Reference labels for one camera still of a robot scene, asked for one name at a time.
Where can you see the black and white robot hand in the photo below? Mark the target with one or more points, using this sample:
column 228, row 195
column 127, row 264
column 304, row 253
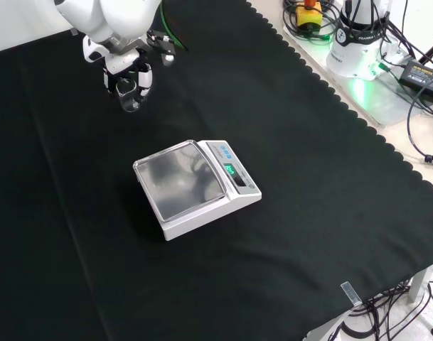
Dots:
column 122, row 62

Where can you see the small clear glass beaker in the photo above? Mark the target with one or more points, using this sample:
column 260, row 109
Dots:
column 128, row 99

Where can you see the white electronic balance steel pan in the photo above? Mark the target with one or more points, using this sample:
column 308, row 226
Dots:
column 202, row 209

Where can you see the black bench cloth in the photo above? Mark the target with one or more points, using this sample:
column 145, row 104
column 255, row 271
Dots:
column 273, row 142

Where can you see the yellow stop button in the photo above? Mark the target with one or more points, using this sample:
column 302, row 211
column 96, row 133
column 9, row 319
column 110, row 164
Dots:
column 309, row 16

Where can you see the black power adapter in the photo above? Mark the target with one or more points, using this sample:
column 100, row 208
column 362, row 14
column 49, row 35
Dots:
column 424, row 78

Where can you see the white bench leg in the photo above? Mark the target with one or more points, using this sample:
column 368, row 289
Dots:
column 420, row 284

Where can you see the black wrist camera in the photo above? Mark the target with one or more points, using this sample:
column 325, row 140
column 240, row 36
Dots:
column 163, row 40

